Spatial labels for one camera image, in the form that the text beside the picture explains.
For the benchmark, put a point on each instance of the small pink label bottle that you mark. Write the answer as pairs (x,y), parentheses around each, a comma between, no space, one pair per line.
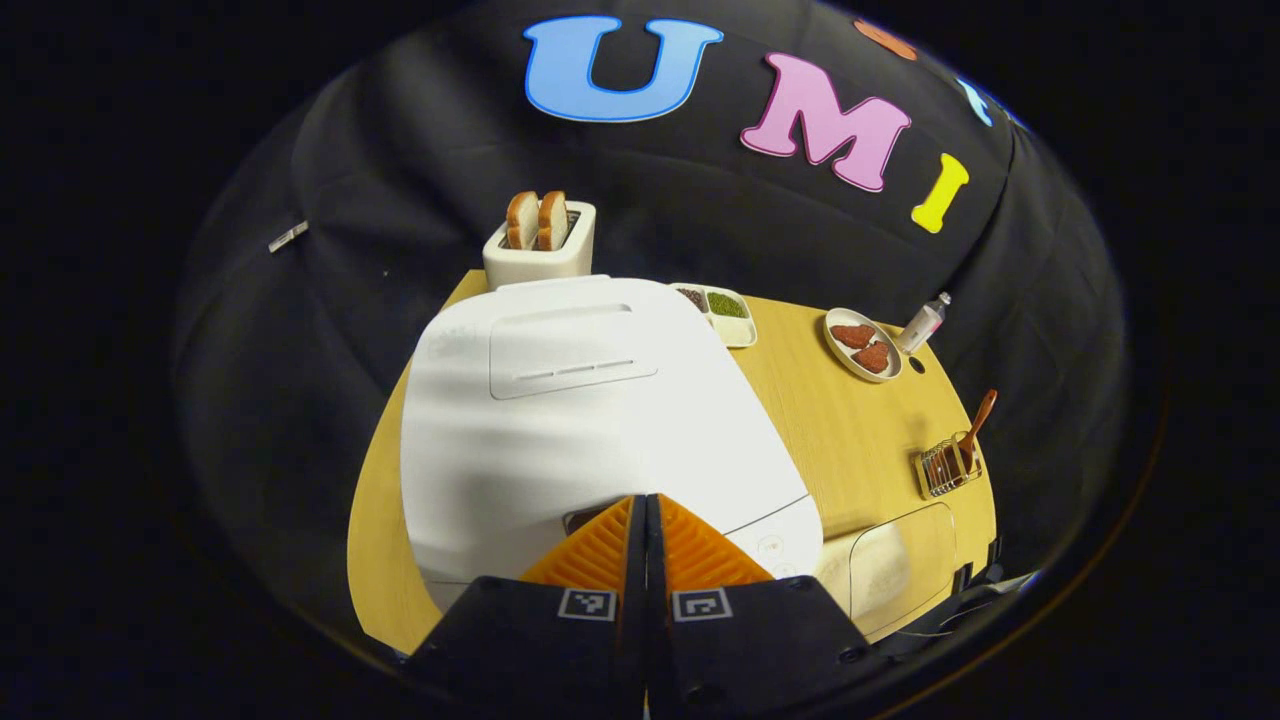
(922,325)

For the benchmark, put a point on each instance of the white rice cooker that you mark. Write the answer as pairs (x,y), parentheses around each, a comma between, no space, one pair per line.
(560,440)

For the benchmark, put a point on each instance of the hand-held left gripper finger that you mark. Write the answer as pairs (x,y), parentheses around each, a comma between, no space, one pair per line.
(654,560)
(632,560)

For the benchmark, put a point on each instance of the small white clip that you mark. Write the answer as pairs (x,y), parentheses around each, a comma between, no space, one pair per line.
(288,236)

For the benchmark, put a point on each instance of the white divided bean dish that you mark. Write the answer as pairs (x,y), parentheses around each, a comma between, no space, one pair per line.
(730,315)

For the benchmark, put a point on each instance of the white toaster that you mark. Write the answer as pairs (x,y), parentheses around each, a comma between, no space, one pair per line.
(540,265)

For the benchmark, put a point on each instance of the toasted bread slice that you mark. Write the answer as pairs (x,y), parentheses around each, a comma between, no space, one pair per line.
(553,220)
(522,220)

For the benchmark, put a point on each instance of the brown wooden spoon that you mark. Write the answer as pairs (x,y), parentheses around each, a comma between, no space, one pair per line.
(978,420)

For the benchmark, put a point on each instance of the red-brown meat piece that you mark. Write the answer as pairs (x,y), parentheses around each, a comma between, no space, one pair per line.
(873,358)
(853,335)

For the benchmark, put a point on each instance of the round white plate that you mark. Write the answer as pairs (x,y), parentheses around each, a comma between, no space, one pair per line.
(838,355)

